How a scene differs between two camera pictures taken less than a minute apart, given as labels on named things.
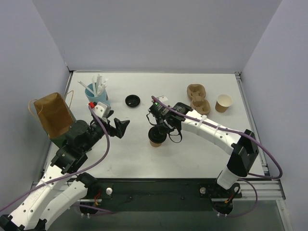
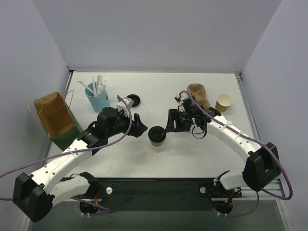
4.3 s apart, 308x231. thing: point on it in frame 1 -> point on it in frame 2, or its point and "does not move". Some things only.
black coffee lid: x=132 y=101 does not move
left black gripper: x=111 y=127 -> x=134 y=125
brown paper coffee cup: x=155 y=145 does not move
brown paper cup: x=223 y=102 does not move
